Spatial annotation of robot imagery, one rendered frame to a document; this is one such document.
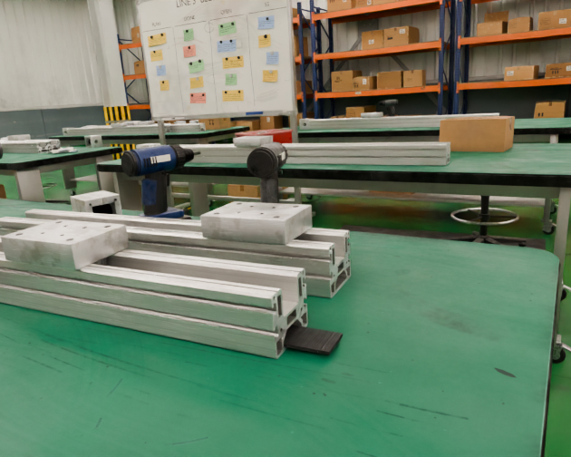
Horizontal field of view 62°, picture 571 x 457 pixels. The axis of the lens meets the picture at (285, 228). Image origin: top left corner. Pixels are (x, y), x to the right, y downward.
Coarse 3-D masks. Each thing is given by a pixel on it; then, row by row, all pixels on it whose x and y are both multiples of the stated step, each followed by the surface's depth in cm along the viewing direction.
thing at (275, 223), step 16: (224, 208) 85; (240, 208) 84; (256, 208) 84; (272, 208) 83; (288, 208) 82; (304, 208) 81; (208, 224) 81; (224, 224) 79; (240, 224) 78; (256, 224) 76; (272, 224) 75; (288, 224) 75; (304, 224) 81; (240, 240) 79; (256, 240) 77; (272, 240) 76; (288, 240) 76
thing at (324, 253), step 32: (0, 224) 107; (32, 224) 102; (128, 224) 100; (160, 224) 96; (192, 224) 92; (192, 256) 85; (224, 256) 82; (256, 256) 79; (288, 256) 77; (320, 256) 73; (320, 288) 75
